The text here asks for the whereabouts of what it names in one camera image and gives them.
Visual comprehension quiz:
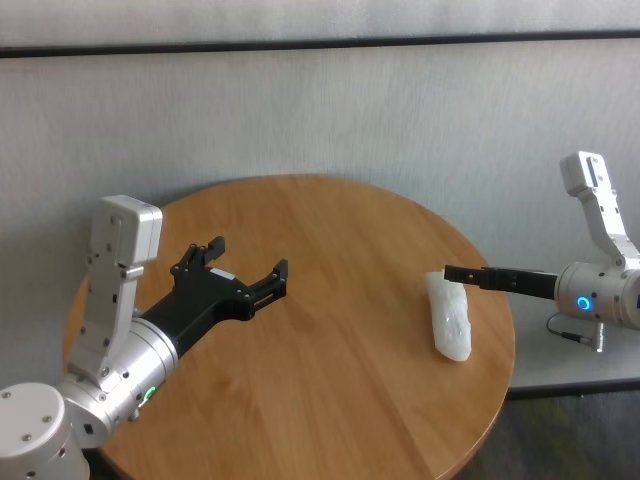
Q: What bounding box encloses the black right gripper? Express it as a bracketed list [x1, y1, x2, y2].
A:
[443, 264, 559, 301]

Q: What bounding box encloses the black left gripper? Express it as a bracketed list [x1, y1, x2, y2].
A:
[138, 235, 290, 359]

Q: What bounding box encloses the white sandbag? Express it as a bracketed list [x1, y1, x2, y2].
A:
[424, 269, 474, 362]

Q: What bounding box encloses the black baseboard strip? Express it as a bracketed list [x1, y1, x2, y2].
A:
[507, 377, 640, 401]

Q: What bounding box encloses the right arm connector cable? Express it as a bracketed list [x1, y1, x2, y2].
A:
[545, 312, 609, 353]

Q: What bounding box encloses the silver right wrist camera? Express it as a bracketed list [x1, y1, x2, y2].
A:
[558, 150, 640, 274]

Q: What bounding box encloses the black wall rail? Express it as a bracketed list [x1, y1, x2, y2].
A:
[0, 30, 640, 59]

